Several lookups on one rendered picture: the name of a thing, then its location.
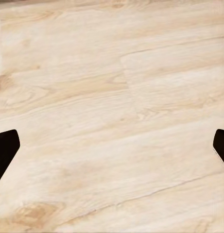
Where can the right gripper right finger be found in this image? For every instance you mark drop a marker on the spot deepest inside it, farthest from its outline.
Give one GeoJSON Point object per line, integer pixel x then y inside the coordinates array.
{"type": "Point", "coordinates": [218, 143]}

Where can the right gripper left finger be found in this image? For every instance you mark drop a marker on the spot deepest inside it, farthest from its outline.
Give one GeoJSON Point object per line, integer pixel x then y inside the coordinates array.
{"type": "Point", "coordinates": [9, 146]}

